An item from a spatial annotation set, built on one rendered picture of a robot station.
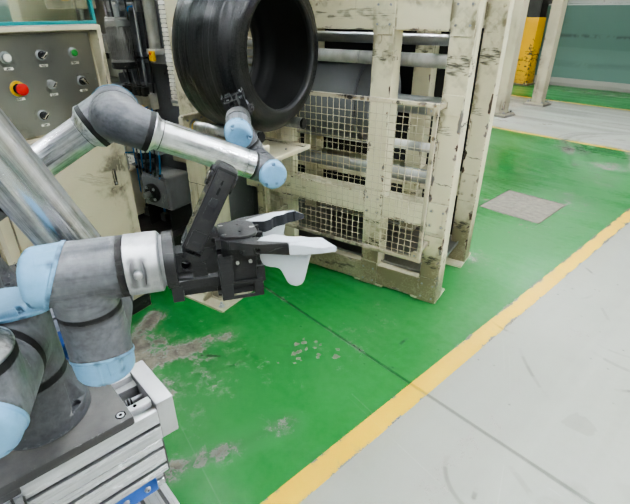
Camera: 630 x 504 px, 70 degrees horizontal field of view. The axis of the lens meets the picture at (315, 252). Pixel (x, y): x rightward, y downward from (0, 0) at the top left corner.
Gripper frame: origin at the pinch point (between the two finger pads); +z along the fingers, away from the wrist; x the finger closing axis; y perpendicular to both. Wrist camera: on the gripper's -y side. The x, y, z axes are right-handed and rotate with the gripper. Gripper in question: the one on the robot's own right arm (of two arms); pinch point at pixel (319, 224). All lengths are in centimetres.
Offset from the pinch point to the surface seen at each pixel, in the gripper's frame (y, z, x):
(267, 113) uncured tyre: -8, 16, -116
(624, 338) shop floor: 96, 165, -77
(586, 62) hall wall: -33, 738, -686
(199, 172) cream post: 18, -10, -153
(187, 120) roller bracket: -5, -12, -137
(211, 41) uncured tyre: -31, -2, -106
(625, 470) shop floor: 104, 108, -25
